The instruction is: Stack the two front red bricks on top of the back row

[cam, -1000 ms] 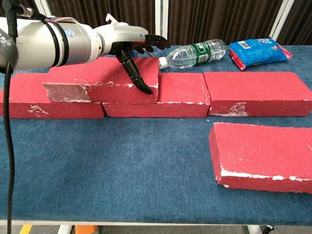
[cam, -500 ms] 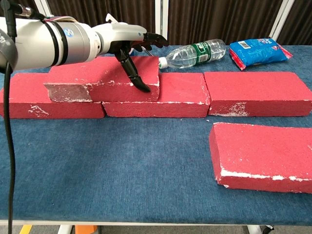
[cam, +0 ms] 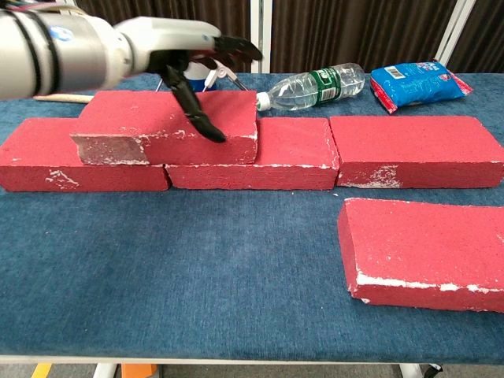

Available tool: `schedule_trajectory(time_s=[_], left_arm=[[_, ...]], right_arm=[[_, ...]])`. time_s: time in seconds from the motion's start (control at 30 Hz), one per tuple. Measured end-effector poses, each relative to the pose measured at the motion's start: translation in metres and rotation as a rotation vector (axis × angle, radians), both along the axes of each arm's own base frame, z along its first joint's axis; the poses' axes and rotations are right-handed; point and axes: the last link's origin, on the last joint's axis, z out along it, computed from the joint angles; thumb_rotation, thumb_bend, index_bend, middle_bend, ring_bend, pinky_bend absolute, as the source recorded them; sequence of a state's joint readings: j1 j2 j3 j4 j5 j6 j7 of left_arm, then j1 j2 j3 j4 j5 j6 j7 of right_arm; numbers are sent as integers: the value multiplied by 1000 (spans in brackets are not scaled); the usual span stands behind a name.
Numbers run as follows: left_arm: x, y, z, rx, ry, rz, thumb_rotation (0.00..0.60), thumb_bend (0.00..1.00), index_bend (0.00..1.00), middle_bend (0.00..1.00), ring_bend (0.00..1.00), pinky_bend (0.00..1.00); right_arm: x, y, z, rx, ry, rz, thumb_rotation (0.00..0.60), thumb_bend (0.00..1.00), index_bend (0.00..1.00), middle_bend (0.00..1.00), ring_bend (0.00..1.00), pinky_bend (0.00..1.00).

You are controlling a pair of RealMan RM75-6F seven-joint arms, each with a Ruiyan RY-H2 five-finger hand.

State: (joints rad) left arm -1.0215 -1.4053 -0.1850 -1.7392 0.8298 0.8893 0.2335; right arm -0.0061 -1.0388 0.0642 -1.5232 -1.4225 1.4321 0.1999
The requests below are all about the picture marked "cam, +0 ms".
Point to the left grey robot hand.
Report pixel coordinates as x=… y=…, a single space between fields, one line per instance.
x=169 y=35

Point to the red foam brick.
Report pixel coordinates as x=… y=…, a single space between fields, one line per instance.
x=118 y=114
x=413 y=141
x=39 y=157
x=425 y=248
x=295 y=145

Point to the wooden stick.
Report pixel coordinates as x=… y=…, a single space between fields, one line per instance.
x=71 y=98

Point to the clear plastic water bottle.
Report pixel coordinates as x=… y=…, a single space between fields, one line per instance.
x=315 y=88

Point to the blue fabric table cover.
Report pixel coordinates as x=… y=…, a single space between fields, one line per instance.
x=197 y=256

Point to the blue snack bag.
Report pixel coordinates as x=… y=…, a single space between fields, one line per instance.
x=413 y=84

